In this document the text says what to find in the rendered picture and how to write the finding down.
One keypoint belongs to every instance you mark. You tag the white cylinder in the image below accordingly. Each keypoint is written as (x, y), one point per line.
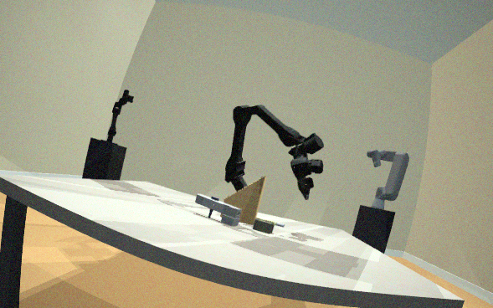
(274, 223)

